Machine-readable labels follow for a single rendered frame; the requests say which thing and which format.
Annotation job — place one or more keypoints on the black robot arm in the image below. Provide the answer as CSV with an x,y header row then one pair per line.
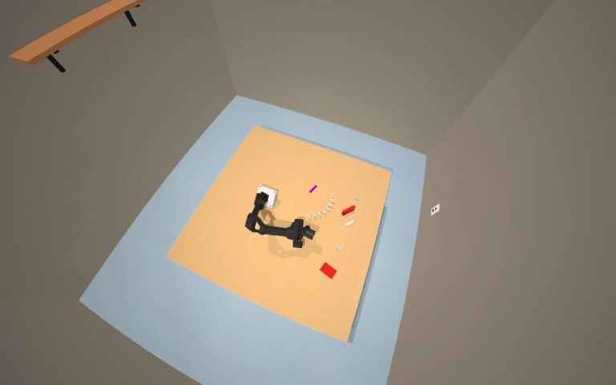
x,y
295,232

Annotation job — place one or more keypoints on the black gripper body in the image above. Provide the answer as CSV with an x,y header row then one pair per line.
x,y
298,243

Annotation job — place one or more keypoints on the red rectangular block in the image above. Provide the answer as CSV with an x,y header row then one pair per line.
x,y
328,270
349,210

